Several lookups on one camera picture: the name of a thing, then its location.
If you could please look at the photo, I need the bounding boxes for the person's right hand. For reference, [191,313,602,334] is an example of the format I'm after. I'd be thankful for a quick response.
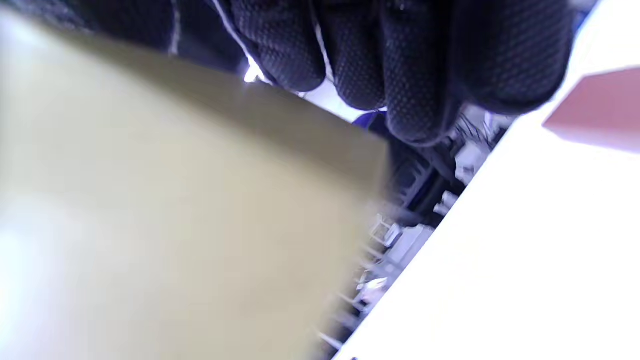
[0,0,577,147]

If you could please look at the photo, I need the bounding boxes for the brown storage box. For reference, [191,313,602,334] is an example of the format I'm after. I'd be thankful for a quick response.
[0,10,392,360]
[542,67,640,154]

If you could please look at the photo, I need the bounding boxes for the black office chair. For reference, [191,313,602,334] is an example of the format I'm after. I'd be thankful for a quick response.
[387,132,468,213]

